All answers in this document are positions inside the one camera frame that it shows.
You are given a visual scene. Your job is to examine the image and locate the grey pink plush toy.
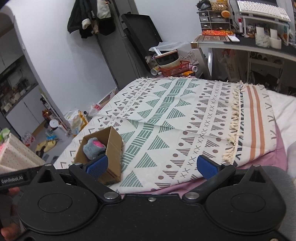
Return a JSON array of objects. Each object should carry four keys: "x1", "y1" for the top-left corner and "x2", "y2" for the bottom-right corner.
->
[{"x1": 83, "y1": 138, "x2": 106, "y2": 160}]

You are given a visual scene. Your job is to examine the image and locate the person left hand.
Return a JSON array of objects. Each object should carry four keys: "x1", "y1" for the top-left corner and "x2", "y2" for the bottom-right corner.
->
[{"x1": 1, "y1": 187, "x2": 21, "y2": 240}]

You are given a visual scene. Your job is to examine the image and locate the brown cardboard box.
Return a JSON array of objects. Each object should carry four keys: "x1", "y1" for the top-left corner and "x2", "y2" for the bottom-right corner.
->
[{"x1": 74, "y1": 126, "x2": 122, "y2": 185}]

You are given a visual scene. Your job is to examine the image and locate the beige dotted fabric box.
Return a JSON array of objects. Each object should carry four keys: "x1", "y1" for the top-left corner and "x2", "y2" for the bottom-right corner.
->
[{"x1": 0, "y1": 133, "x2": 45, "y2": 174}]

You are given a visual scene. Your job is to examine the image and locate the yellow slippers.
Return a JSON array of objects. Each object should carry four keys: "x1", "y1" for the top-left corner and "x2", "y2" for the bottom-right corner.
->
[{"x1": 36, "y1": 140, "x2": 57, "y2": 153}]

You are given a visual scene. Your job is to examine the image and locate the yellow white bag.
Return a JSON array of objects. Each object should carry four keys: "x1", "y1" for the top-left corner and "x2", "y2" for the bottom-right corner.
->
[{"x1": 64, "y1": 109, "x2": 88, "y2": 137}]

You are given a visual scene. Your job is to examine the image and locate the white electric kettle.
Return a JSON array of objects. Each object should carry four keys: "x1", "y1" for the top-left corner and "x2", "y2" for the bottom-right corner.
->
[{"x1": 49, "y1": 120, "x2": 67, "y2": 141}]

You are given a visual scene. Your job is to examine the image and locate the pink bed sheet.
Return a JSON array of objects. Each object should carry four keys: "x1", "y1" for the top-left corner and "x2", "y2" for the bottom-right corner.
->
[{"x1": 135, "y1": 123, "x2": 287, "y2": 196}]

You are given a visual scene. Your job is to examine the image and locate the white plastic bag red print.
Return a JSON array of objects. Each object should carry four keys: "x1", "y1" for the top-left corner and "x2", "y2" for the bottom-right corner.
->
[{"x1": 88, "y1": 104, "x2": 102, "y2": 118}]

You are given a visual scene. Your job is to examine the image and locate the patterned cream green blanket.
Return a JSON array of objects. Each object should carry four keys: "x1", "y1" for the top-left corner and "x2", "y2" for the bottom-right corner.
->
[{"x1": 54, "y1": 77, "x2": 277, "y2": 194}]

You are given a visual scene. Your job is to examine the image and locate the red plastic basket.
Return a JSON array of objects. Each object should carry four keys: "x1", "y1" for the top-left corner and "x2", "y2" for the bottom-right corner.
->
[{"x1": 159, "y1": 60, "x2": 190, "y2": 77}]

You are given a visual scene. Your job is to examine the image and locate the grey desk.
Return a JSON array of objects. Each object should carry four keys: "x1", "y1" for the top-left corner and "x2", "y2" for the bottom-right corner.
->
[{"x1": 190, "y1": 37, "x2": 295, "y2": 86}]

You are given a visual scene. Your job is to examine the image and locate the small drawer organizer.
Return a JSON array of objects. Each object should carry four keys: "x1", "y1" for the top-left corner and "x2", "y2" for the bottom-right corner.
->
[{"x1": 197, "y1": 10, "x2": 231, "y2": 30}]

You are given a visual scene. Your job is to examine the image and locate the black leaning screen panel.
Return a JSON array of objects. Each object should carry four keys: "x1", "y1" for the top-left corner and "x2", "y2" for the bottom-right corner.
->
[{"x1": 121, "y1": 13, "x2": 162, "y2": 71}]

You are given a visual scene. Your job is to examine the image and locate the hanging dark clothes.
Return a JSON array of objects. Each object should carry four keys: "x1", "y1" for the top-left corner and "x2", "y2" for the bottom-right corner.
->
[{"x1": 67, "y1": 0, "x2": 115, "y2": 39}]

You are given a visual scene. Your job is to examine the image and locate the white keyboard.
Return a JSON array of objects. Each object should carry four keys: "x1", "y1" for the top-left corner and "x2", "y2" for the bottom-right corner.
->
[{"x1": 236, "y1": 1, "x2": 291, "y2": 22}]

